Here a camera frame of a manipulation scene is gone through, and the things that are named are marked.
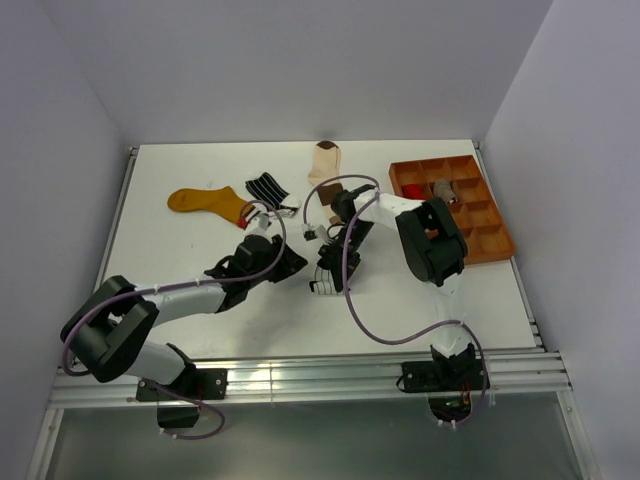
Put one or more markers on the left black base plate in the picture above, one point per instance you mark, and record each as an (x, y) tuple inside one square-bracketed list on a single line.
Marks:
[(200, 384)]

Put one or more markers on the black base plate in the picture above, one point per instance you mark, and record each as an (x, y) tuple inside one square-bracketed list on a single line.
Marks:
[(420, 377), (200, 384)]

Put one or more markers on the red rolled sock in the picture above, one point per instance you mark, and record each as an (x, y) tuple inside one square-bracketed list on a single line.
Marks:
[(413, 192)]

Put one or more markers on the cream brown sock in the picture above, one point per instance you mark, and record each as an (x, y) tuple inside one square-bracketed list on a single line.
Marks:
[(326, 162)]

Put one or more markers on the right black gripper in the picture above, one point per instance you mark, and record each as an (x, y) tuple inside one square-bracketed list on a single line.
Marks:
[(334, 259)]

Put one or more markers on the grey rolled sock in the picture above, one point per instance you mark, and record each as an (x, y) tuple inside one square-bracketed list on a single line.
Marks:
[(443, 189)]

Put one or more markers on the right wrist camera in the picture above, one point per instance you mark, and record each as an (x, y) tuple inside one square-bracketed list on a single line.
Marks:
[(315, 232)]

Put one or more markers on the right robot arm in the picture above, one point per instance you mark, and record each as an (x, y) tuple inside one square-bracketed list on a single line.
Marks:
[(434, 250)]

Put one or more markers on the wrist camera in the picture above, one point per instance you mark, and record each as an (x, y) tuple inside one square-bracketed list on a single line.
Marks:
[(315, 232), (256, 224)]

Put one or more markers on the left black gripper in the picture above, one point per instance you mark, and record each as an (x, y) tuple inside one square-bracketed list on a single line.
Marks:
[(288, 262)]

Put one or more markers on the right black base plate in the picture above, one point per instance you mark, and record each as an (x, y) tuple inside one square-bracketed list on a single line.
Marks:
[(420, 377)]

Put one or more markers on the wooden compartment tray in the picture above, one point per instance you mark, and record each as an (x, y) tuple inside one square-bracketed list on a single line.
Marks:
[(476, 213)]

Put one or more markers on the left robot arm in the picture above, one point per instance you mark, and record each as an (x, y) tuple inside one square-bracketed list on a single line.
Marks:
[(109, 333)]

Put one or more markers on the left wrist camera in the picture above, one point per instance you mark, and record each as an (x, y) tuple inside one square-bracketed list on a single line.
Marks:
[(256, 224)]

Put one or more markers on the mustard yellow sock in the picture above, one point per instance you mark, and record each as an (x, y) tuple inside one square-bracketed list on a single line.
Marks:
[(223, 202)]

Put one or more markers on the aluminium frame rail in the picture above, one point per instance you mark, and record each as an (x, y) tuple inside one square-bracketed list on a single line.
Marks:
[(360, 377)]

